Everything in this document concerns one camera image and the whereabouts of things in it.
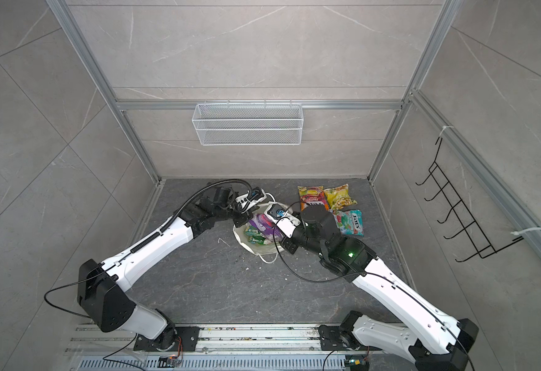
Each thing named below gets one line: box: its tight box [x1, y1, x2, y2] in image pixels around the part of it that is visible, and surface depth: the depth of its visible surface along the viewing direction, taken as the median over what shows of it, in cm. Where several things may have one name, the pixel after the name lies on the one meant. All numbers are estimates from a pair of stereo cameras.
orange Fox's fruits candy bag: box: [297, 185, 330, 212], surface depth 112 cm
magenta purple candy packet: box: [248, 213, 283, 242], surface depth 69 cm
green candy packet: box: [244, 225, 267, 246], surface depth 91 cm
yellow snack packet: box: [323, 183, 358, 211], surface depth 109 cm
